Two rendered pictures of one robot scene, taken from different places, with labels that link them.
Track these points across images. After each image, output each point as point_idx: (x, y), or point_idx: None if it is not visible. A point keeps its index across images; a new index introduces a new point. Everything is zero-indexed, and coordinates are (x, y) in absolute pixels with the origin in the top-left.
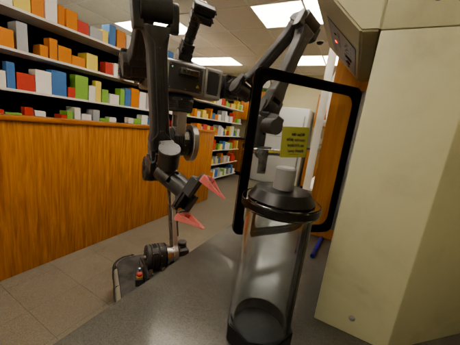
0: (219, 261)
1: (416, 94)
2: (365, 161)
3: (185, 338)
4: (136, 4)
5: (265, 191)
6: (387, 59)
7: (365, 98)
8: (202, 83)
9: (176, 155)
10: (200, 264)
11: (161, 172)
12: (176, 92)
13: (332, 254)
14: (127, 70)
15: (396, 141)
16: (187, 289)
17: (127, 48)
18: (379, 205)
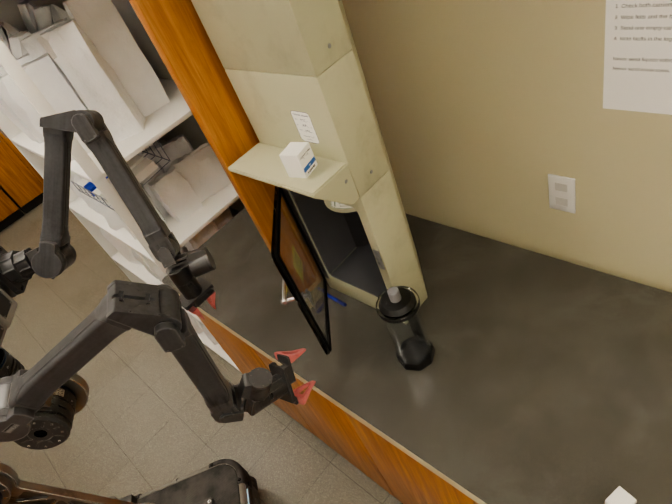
0: (348, 374)
1: (385, 209)
2: (385, 248)
3: (419, 391)
4: (177, 329)
5: (403, 307)
6: (369, 206)
7: (371, 227)
8: None
9: (270, 372)
10: (351, 388)
11: (260, 401)
12: None
13: None
14: (31, 421)
15: (389, 230)
16: (380, 395)
17: None
18: (398, 256)
